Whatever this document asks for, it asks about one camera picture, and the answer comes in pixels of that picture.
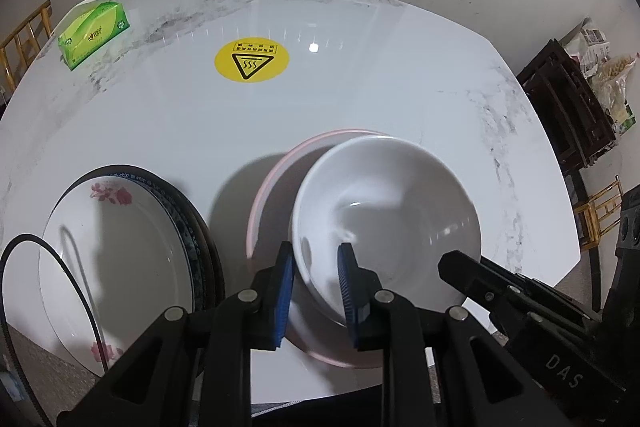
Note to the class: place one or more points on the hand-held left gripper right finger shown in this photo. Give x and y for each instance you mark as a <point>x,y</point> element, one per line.
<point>347,287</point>

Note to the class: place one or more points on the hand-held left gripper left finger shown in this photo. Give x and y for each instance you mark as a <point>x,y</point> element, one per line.
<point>282,297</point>

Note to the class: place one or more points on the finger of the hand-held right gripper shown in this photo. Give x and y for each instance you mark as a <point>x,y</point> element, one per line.
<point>465,269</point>

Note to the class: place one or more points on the white bowl with blue base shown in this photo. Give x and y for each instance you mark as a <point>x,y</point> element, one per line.
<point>390,207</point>

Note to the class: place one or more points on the large blue floral plate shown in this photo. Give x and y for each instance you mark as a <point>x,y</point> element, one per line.
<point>202,247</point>

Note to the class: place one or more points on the pink bowl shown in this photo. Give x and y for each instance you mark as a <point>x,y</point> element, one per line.
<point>272,187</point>

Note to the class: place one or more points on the white plate with pink flowers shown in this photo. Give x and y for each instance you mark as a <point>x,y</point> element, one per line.
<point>125,267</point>

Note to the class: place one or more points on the bamboo chair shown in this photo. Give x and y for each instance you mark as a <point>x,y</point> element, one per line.
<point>30,24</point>
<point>595,207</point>

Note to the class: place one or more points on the dark wooden rack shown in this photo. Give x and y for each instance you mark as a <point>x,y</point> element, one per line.
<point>565,107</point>

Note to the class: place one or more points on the yellow snack bag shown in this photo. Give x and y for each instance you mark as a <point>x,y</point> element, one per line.
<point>617,102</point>

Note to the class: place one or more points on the round yellow warning sticker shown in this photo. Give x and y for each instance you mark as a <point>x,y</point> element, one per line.
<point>225,62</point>

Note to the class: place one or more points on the printed plastic bag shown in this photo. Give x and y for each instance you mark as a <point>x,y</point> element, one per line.
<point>590,39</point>

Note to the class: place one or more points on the white crumpled packet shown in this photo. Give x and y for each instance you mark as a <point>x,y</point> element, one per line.
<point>10,389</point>

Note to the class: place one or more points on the green tissue box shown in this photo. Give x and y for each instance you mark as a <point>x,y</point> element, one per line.
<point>95,32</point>

